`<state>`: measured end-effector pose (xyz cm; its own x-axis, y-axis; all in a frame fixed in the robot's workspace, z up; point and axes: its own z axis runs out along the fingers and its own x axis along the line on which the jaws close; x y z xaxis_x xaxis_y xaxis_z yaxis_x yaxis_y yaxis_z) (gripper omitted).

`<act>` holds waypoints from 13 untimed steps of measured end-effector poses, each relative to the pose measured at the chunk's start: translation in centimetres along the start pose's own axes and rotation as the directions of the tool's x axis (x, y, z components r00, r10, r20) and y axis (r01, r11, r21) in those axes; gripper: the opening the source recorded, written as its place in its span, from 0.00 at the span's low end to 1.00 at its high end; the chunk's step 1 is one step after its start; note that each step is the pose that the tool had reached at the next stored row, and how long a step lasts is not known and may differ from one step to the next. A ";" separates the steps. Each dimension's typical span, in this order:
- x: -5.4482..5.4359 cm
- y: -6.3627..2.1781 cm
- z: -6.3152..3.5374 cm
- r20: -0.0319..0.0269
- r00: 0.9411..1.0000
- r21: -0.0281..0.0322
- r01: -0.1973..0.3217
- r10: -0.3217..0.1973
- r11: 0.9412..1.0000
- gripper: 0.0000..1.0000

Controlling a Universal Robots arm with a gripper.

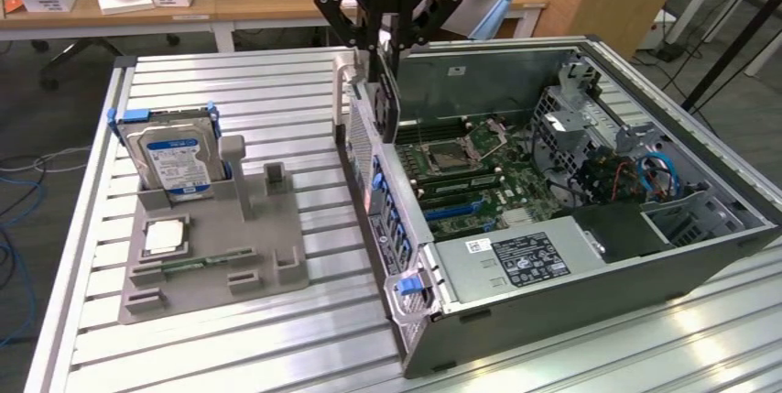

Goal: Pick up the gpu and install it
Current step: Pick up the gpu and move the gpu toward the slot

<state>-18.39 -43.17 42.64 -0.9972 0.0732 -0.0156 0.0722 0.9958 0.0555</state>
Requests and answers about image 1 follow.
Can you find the blue slot clip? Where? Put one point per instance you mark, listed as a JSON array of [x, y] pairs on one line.
[[376, 181]]

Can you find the blue expansion slot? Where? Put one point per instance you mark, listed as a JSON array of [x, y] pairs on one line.
[[452, 212]]

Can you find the black castor wheel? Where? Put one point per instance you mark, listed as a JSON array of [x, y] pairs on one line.
[[172, 39]]

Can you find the black tripod pole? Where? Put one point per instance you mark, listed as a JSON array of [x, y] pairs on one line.
[[733, 43]]

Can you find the hard disk in blue caddy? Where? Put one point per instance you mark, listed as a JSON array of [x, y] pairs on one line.
[[171, 159]]

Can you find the grey perforated disk bay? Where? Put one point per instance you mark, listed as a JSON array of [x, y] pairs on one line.
[[702, 219]]

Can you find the green motherboard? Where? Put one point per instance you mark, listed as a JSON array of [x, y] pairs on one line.
[[519, 182]]

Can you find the silver chipset heat sink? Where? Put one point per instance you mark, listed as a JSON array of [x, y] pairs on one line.
[[519, 217]]

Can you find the grey plastic parts rack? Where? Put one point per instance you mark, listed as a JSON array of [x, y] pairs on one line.
[[214, 237]]

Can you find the black office chair base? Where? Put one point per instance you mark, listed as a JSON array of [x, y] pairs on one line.
[[49, 80]]

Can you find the dark grey open PC case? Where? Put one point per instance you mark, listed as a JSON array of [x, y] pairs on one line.
[[550, 319]]

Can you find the green RAM stick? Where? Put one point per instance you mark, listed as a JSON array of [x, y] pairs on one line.
[[189, 265], [458, 186]]

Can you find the silver metal disk bay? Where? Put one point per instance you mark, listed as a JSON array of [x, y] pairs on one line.
[[568, 127]]

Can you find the blue case release latch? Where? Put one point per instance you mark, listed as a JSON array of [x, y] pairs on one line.
[[410, 285]]

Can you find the black foot pedal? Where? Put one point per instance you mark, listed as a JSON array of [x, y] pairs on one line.
[[671, 51]]

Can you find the black graphics card green board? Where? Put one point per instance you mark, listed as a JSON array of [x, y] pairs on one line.
[[384, 104]]

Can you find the silver CPU chip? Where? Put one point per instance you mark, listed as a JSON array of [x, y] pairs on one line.
[[164, 237]]

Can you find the silver socket cover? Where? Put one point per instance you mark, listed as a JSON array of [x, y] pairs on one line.
[[488, 136]]

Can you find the white device red button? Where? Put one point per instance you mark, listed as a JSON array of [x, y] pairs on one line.
[[650, 36]]

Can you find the orange box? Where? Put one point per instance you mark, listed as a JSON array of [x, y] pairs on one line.
[[11, 3]]

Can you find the grey power supply unit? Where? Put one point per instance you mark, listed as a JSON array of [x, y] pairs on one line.
[[470, 274]]

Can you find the CPU socket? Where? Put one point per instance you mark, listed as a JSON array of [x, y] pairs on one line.
[[448, 155]]

